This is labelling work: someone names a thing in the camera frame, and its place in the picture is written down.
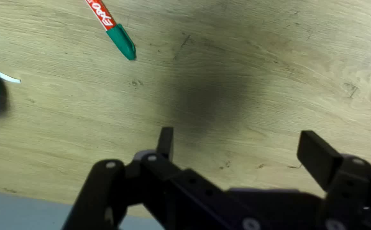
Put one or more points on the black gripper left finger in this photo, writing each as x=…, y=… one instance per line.
x=109, y=192

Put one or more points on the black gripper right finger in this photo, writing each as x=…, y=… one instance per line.
x=343, y=179

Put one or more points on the red white marker green cap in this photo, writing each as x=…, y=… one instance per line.
x=121, y=38

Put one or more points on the white tape strip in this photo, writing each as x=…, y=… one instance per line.
x=7, y=77

